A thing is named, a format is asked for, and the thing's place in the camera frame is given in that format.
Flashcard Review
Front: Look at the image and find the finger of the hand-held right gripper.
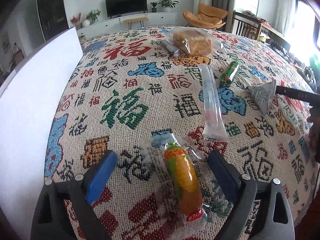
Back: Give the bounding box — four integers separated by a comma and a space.
275, 86, 318, 103

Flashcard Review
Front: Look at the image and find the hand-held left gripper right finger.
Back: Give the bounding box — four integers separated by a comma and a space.
207, 149, 295, 240

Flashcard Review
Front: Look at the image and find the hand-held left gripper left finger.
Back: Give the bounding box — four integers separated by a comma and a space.
30, 150, 118, 240

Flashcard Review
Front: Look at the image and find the white triangular snack packet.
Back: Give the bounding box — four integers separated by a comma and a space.
247, 79, 277, 116

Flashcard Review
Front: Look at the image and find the corn sausage packet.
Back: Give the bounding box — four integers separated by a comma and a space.
139, 133, 208, 222

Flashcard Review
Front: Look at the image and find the long clear snack packet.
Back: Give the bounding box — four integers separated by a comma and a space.
198, 64, 228, 140

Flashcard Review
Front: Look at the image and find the white cardboard box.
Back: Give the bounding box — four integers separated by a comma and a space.
0, 26, 83, 239

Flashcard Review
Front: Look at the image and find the bread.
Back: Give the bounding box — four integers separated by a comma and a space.
172, 29, 227, 57

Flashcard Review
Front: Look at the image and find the green snack packet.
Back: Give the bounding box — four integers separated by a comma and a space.
219, 61, 240, 85

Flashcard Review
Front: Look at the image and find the dark wooden chair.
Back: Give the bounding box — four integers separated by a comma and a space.
231, 10, 263, 40

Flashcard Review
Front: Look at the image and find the white sheer curtain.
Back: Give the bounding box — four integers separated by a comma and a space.
275, 0, 297, 30

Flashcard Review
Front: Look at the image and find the printed woven tablecloth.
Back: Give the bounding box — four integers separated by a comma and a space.
44, 26, 320, 240

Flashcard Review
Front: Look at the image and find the orange lounge chair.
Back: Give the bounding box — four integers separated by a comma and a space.
182, 4, 228, 29

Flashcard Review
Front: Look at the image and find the grey foil snack packet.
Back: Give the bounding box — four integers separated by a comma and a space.
160, 39, 181, 57

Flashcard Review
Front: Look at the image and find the white television cabinet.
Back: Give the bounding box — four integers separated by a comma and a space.
76, 12, 177, 37

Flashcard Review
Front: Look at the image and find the large leafy potted plant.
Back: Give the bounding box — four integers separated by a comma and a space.
157, 0, 179, 12

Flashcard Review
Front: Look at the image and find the red flower arrangement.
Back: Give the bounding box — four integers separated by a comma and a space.
70, 12, 82, 29

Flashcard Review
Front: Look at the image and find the green plant in pot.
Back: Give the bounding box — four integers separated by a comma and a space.
86, 9, 101, 25

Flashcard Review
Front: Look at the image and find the wooden stool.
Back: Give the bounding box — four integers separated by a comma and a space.
123, 17, 148, 30

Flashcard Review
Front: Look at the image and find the dark glass cabinet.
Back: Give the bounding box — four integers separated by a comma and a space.
36, 0, 69, 42

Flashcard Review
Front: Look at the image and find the black television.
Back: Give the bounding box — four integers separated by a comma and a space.
105, 0, 147, 18

